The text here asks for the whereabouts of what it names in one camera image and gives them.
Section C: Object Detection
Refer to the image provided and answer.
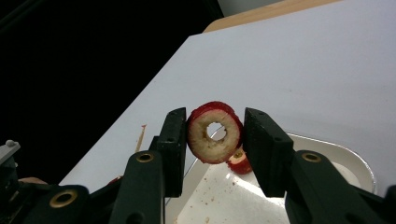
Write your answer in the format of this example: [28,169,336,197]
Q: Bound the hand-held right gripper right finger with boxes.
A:
[242,106,388,224]

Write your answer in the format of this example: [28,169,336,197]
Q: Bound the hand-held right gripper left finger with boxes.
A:
[108,106,188,224]

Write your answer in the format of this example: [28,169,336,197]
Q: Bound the cored red hawthorn fruit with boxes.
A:
[186,100,244,165]
[226,147,253,175]

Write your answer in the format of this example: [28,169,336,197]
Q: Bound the thin wooden skewer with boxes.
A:
[134,124,148,154]

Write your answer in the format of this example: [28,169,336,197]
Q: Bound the square white metal tray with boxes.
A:
[163,125,376,224]

